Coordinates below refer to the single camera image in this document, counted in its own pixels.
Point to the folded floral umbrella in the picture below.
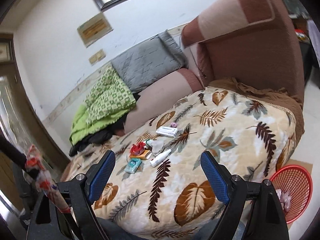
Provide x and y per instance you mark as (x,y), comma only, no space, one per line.
(32,164)

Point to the black cloth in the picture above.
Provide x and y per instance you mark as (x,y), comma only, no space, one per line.
(92,139)

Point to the leaf pattern fleece blanket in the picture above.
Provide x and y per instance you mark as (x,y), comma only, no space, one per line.
(174,200)

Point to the green patterned quilt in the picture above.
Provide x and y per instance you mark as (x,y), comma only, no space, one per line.
(106,103)

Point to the red mesh trash basket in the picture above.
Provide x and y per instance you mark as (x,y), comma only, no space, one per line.
(297,182)

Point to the pink beige pillow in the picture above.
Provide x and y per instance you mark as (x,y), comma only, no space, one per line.
(161,96)

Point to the gold framed wall panel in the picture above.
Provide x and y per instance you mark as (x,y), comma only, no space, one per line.
(94,29)

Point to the small pink crumpled paper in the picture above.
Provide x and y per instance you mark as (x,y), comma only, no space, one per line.
(173,124)

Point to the orange flat box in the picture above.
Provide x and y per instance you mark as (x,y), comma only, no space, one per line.
(143,156)

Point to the red crumpled wrapper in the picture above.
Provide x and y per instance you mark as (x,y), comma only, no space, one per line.
(137,149)

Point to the grey quilted cushion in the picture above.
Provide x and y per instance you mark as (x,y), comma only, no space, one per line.
(149,61)

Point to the white bottle red label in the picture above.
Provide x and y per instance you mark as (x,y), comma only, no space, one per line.
(160,158)

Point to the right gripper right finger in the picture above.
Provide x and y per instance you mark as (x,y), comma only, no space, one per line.
(266,219)

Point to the teal tissue pack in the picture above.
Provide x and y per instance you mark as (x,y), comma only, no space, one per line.
(133,165)

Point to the white tissue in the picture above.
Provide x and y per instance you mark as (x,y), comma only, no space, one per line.
(155,145)

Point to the beige wall switch plate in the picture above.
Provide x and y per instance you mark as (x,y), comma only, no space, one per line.
(98,56)

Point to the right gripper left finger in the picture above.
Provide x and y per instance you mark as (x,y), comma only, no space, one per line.
(47,222)

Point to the long white medicine box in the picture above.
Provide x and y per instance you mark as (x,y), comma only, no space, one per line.
(167,131)

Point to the brown bed throw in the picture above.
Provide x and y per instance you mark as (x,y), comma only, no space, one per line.
(279,98)

